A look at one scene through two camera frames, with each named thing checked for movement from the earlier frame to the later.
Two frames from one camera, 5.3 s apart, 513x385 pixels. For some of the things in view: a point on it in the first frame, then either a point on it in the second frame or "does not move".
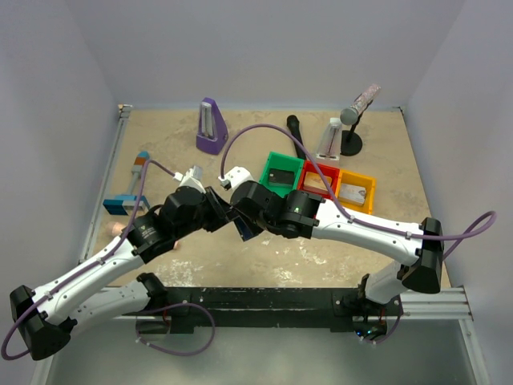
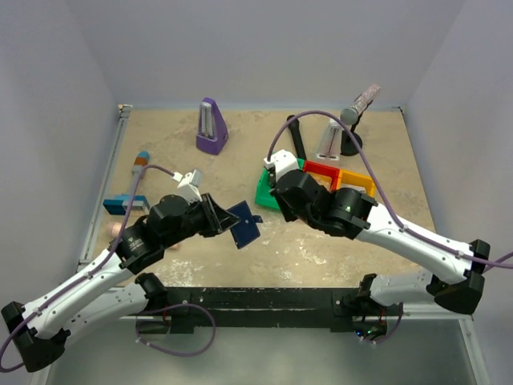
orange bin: (356, 178) does not move
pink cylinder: (115, 228) does not move
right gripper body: (240, 214) → (281, 200)
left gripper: (212, 207) does not move
